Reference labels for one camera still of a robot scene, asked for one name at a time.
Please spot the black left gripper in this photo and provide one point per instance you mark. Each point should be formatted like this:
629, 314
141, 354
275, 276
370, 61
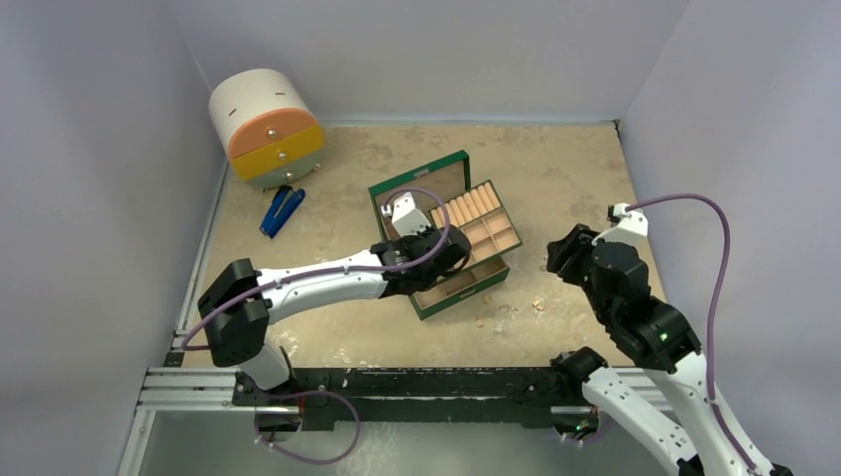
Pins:
409, 241

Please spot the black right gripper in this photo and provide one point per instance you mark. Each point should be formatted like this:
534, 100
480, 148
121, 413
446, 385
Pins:
564, 251

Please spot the beige removable jewelry tray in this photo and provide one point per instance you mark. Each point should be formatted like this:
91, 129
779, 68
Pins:
481, 216

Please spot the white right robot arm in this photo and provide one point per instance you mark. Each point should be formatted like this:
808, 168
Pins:
704, 437

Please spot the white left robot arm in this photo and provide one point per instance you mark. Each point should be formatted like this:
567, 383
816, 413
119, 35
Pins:
241, 304

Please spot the blue hand tool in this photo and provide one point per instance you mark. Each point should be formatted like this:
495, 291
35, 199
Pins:
284, 204

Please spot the white round drawer cabinet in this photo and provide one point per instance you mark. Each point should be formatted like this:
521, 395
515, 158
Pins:
269, 136

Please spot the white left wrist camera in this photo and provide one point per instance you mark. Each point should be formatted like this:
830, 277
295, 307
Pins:
403, 217

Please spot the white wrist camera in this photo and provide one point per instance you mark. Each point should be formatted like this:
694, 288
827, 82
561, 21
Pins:
629, 226
403, 217

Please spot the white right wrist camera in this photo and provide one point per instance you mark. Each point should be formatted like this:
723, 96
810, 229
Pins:
629, 226

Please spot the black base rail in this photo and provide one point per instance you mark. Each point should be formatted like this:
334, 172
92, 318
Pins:
532, 397

